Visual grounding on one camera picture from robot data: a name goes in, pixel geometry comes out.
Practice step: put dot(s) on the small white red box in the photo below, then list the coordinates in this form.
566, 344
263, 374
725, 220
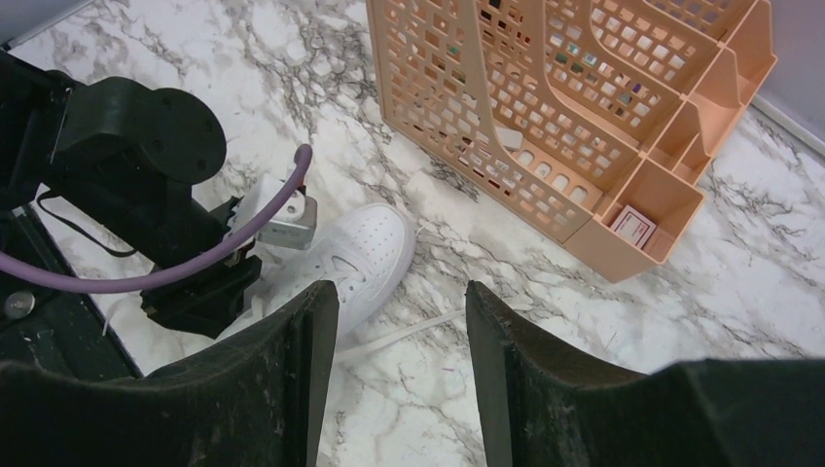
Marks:
633, 226

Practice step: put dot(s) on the white sneaker shoe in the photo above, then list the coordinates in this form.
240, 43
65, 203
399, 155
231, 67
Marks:
366, 253

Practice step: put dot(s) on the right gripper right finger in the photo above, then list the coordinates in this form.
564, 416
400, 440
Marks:
544, 402

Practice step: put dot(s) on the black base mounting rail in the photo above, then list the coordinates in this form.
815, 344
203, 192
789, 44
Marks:
55, 331

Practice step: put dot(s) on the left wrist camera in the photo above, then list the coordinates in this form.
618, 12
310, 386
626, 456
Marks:
292, 227

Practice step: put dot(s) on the orange plastic file organizer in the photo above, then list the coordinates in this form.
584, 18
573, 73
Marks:
567, 111

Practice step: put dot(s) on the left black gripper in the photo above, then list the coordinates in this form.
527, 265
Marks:
207, 302

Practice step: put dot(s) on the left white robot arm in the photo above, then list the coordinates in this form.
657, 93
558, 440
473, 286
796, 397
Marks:
126, 155

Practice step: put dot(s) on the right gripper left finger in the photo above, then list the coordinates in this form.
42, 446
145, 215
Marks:
255, 398

